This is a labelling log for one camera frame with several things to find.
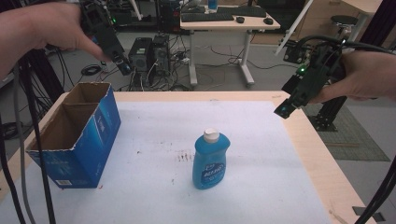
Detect person's right hand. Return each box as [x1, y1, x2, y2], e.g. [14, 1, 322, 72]
[308, 50, 396, 105]

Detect light wooden desk white legs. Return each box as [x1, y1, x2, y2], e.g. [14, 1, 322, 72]
[179, 5, 282, 89]

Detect black round stool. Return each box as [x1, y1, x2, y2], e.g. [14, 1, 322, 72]
[330, 14, 360, 42]

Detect white slanted pole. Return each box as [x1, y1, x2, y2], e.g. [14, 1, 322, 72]
[275, 0, 315, 57]

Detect grey floor mat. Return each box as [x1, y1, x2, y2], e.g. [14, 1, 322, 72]
[303, 102, 392, 162]

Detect blue cardboard box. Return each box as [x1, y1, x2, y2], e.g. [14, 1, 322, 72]
[25, 81, 122, 190]

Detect black keyboard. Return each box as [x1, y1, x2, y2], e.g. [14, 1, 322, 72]
[216, 5, 268, 19]
[180, 12, 235, 23]

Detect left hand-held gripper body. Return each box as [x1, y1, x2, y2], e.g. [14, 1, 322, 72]
[79, 0, 126, 60]

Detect black metal frame stand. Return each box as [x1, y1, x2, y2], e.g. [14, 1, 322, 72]
[307, 95, 348, 133]

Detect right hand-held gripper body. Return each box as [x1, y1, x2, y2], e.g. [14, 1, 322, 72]
[280, 40, 347, 109]

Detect coiled black cable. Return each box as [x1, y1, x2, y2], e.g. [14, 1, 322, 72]
[80, 63, 103, 77]

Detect light wooden cabinet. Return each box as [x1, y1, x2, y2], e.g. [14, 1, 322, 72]
[294, 0, 385, 42]

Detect black computer tower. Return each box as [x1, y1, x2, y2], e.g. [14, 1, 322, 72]
[151, 33, 171, 77]
[128, 36, 154, 77]
[157, 0, 182, 34]

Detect person's left hand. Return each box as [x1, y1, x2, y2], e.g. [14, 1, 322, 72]
[13, 2, 112, 71]

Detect blue detergent bottle white cap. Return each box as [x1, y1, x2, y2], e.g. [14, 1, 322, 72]
[191, 127, 232, 191]

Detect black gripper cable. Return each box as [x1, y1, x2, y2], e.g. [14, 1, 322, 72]
[293, 35, 396, 56]

